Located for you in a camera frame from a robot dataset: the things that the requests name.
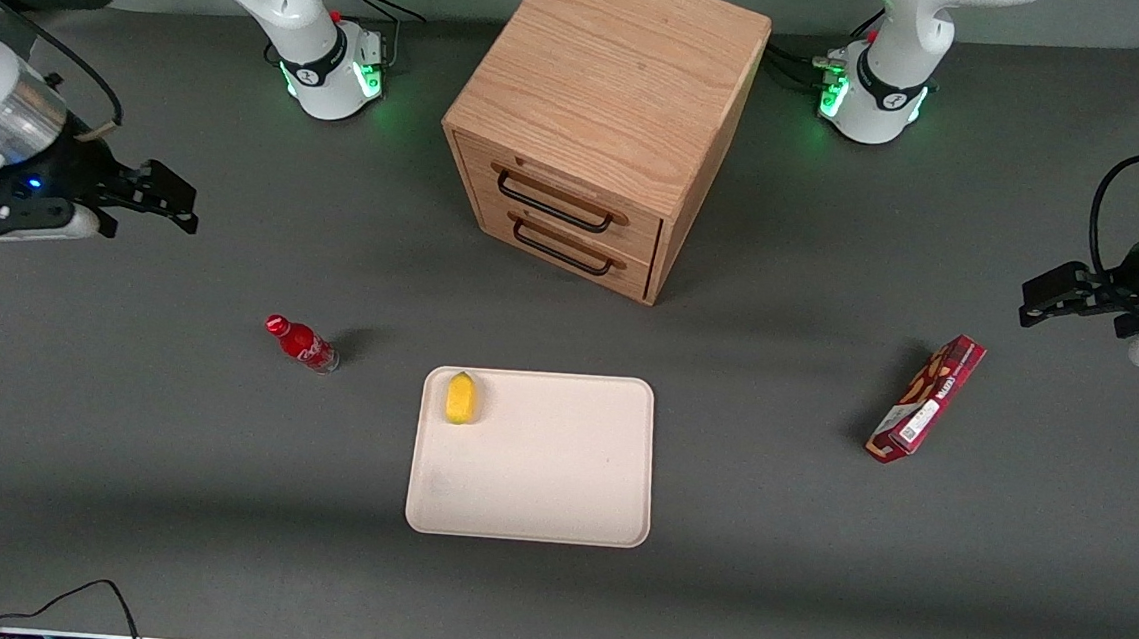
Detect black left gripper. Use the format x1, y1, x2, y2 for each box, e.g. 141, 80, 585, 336
1017, 211, 1139, 341

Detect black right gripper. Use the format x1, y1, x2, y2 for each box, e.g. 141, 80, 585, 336
0, 131, 206, 244

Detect red coke bottle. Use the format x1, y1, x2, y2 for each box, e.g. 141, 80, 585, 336
261, 313, 344, 377

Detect beige plastic tray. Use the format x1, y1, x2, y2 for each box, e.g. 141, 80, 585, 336
403, 362, 661, 551

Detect red snack box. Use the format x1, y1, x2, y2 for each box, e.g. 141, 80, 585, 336
864, 328, 989, 471

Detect yellow lemon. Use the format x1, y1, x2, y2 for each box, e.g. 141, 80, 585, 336
443, 370, 481, 428

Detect wooden two-drawer cabinet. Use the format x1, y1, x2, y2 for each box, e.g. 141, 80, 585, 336
430, 0, 775, 315

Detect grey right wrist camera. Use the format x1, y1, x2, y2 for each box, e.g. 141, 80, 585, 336
0, 198, 103, 255

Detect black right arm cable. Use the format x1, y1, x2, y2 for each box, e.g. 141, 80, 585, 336
0, 0, 134, 145

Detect black right base cables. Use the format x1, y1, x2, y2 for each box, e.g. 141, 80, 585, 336
325, 0, 429, 72

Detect black base cables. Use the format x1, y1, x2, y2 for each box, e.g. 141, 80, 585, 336
325, 0, 429, 72
761, 1, 887, 98

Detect black left base cables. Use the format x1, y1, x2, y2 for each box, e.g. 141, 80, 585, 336
761, 1, 887, 98

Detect black drawer handle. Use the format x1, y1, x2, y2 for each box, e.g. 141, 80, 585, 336
493, 166, 633, 237
509, 212, 629, 280

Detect black cable at table edge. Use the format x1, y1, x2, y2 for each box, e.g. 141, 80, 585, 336
0, 572, 147, 639

